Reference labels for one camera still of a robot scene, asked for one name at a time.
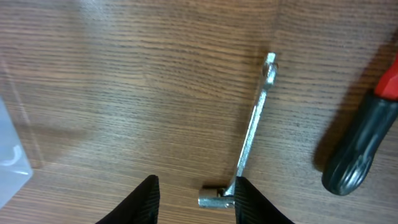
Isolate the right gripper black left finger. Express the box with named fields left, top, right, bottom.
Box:
left=96, top=175, right=160, bottom=224

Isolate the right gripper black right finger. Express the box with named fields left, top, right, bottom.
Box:
left=234, top=177, right=294, bottom=224

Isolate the silver socket wrench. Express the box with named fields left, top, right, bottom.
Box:
left=198, top=52, right=278, bottom=208

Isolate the red black screwdriver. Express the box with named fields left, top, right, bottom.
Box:
left=322, top=58, right=397, bottom=195

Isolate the clear plastic container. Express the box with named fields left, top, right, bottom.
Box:
left=0, top=98, right=33, bottom=208

